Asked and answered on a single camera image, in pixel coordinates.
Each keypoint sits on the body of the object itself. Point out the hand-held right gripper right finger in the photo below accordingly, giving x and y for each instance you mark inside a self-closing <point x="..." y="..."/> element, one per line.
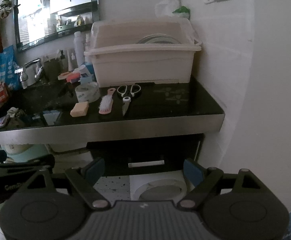
<point x="193" y="172"/>

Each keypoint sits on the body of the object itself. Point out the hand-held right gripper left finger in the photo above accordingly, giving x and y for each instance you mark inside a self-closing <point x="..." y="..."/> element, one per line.
<point x="95" y="170"/>

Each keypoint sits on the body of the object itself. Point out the black drawer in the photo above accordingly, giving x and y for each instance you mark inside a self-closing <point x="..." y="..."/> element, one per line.
<point x="145" y="152"/>

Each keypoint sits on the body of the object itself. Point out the cream bin with blue bag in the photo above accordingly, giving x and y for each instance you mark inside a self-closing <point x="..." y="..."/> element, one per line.
<point x="26" y="153"/>

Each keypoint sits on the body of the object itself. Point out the white plastic hooded box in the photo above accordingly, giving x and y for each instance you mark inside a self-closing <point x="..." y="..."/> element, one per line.
<point x="158" y="187"/>

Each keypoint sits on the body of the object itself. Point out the crumpled wrapper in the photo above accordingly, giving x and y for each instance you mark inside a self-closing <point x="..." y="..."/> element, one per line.
<point x="14" y="112"/>

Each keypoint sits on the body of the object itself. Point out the yellow sponge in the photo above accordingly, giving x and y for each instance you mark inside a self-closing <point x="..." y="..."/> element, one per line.
<point x="80" y="109"/>

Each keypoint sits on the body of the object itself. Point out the pink scrub brush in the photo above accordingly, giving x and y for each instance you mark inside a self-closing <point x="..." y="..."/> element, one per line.
<point x="106" y="103"/>

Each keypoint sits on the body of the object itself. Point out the steel edged black counter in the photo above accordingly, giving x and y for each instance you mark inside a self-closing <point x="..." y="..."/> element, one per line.
<point x="160" y="105"/>

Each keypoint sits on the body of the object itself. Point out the clear tape roll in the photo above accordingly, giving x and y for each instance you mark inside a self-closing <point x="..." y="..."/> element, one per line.
<point x="87" y="92"/>

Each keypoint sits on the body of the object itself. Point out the white brush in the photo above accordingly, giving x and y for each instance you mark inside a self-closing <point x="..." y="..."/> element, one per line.
<point x="128" y="92"/>

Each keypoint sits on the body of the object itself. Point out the blue printed packet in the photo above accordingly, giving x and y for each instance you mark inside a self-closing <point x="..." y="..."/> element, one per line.
<point x="9" y="67"/>

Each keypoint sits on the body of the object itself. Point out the chrome faucet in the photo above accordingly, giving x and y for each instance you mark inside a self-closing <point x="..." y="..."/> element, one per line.
<point x="29" y="71"/>

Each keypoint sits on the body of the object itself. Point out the white bottle with blue label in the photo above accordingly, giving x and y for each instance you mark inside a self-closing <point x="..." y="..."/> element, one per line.
<point x="86" y="76"/>

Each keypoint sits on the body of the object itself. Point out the pink sponge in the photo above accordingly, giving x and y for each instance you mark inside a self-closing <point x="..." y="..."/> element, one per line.
<point x="70" y="77"/>

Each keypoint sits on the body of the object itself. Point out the dark cup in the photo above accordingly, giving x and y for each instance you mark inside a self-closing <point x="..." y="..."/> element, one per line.
<point x="52" y="70"/>

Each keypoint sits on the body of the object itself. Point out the small pump bottle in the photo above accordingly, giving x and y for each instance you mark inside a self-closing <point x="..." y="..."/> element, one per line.
<point x="71" y="61"/>

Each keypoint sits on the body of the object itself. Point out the beige dish drainer box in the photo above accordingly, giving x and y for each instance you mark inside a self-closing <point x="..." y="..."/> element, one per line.
<point x="140" y="62"/>

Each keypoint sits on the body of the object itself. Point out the tall white bottle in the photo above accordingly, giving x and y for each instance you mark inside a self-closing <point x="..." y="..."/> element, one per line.
<point x="79" y="50"/>

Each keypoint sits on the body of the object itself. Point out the slim white bottle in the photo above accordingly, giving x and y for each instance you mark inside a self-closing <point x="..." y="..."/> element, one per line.
<point x="88" y="45"/>

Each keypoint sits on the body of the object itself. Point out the stack of plates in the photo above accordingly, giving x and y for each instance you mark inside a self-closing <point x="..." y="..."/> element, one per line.
<point x="158" y="40"/>

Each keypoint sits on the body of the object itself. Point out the green plastic bag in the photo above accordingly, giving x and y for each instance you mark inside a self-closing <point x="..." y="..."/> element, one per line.
<point x="183" y="11"/>

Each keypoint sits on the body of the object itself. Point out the white plastic bag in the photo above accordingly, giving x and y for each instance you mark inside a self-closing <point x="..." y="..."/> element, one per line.
<point x="169" y="5"/>

